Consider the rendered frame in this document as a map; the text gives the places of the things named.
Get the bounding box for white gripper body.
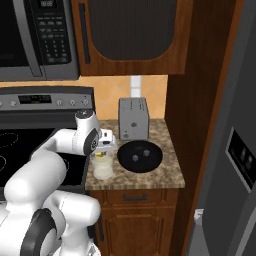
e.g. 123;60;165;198
97;134;119;153

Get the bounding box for black ice bowl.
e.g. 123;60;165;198
116;139;164;174

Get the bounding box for grey fridge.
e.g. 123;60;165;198
186;0;256;256

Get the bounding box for silver toaster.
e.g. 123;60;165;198
118;96;150;141

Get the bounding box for wooden drawer front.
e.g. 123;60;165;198
89;188;179;208

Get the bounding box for black stove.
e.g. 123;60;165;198
0;85;97;201

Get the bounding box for wooden base cupboard door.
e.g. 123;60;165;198
94;206;177;256

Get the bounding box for wooden side panel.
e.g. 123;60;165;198
164;0;245;256

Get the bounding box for silver microwave oven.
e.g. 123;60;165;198
0;0;81;83

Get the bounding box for dark drawer handle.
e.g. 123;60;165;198
122;193;148;202

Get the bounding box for white wall socket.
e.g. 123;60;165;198
129;75;143;98

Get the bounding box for dark base cupboard handle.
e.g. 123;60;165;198
97;215;105;243

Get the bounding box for wooden wall cupboard door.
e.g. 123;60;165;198
70;0;195;77

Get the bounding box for dark cupboard door handle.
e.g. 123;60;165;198
78;2;92;65

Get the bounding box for microwave door handle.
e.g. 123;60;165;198
12;0;46;78

